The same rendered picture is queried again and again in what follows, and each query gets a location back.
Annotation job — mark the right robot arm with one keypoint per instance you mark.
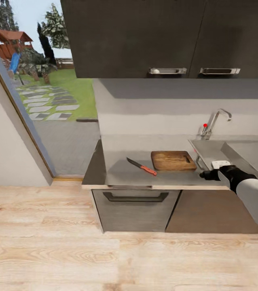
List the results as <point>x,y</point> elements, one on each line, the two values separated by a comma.
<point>244,185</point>

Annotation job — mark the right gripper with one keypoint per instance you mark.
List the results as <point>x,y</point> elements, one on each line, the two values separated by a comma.
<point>209,175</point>

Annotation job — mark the drop in sink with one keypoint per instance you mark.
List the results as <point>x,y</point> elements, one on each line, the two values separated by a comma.
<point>242,153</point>

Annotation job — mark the cabinet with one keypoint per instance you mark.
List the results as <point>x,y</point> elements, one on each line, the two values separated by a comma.
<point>211,39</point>

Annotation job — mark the parer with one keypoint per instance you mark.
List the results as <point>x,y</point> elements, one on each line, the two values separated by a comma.
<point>143,167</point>

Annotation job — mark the dishwasher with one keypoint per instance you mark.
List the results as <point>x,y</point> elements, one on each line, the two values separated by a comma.
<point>135,210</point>

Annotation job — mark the cutting board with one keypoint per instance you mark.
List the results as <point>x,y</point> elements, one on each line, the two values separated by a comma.
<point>172,161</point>

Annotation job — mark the fixed window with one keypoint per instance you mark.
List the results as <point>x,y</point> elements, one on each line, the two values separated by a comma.
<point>57,109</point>

